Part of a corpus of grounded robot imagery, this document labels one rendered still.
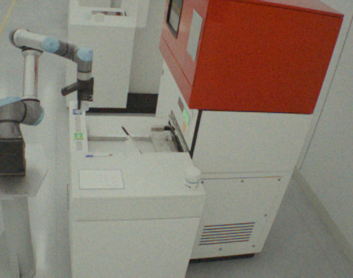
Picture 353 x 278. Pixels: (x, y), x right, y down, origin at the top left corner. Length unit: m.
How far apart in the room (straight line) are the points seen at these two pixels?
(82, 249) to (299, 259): 1.76
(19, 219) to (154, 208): 0.84
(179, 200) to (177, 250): 0.36
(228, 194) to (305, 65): 0.89
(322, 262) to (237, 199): 1.05
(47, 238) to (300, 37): 2.10
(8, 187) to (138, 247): 0.72
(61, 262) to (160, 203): 1.12
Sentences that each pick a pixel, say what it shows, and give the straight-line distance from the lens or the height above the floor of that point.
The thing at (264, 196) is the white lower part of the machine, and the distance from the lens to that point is 2.66.
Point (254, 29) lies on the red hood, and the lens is 2.03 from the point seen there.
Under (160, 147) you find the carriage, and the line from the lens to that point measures 2.40.
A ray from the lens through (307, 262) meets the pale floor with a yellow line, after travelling 3.28.
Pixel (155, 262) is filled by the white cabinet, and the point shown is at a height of 0.49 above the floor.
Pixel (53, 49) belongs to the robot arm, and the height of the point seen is 1.46.
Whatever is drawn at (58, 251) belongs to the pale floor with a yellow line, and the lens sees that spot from 2.94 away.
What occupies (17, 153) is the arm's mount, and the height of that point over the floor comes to 0.96.
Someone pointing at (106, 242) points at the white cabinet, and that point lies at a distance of 2.10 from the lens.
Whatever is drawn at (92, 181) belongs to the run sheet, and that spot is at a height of 0.97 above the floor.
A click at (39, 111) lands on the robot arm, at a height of 1.07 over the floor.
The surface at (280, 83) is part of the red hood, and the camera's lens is 2.22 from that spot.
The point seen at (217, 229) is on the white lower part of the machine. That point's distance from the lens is 2.73.
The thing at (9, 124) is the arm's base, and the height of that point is 1.08.
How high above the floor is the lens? 2.20
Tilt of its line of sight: 32 degrees down
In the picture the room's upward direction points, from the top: 11 degrees clockwise
